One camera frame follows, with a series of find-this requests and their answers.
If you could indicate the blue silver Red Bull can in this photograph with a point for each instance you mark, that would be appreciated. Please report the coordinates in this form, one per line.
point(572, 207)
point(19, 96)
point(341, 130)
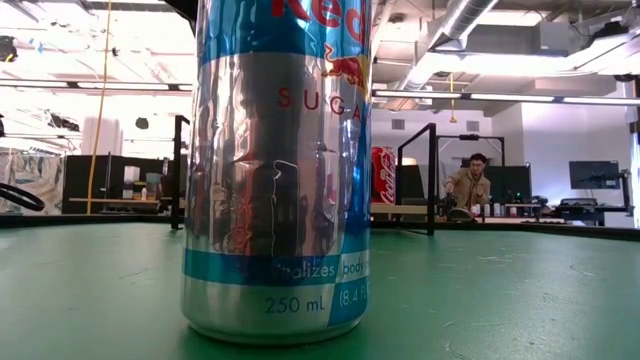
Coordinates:
point(275, 200)

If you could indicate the red Coca-Cola can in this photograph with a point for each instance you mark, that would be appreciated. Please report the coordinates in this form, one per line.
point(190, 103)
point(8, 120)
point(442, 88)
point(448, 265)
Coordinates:
point(384, 175)

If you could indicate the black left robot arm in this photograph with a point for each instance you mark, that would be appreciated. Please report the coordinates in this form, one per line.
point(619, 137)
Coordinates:
point(185, 7)

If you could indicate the person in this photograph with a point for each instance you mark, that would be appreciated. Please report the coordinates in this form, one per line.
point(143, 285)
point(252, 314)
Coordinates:
point(470, 187)

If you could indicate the black round ceiling lamp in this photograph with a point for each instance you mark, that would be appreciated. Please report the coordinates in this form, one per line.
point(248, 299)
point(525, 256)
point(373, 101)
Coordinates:
point(142, 123)

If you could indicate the ceiling light bar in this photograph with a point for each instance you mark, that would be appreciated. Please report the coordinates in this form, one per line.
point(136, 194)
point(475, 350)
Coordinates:
point(50, 84)
point(510, 97)

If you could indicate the green table mat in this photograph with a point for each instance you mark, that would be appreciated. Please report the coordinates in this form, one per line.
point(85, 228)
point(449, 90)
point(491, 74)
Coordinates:
point(500, 300)

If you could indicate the black office desk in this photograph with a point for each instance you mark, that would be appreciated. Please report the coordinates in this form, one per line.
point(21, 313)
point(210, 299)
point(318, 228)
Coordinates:
point(590, 212)

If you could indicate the floral patterned curtain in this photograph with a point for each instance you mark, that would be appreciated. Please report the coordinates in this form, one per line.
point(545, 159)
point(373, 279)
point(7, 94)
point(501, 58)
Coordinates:
point(37, 185)

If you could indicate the wooden shelf black metal frame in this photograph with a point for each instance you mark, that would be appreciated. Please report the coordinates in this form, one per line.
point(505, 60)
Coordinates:
point(433, 180)

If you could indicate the black metal background frame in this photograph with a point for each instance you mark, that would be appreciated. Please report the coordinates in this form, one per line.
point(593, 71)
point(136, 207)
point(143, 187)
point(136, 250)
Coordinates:
point(470, 137)

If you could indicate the silver ventilation duct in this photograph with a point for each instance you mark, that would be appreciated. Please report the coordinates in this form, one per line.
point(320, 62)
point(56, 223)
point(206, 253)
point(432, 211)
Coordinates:
point(460, 20)

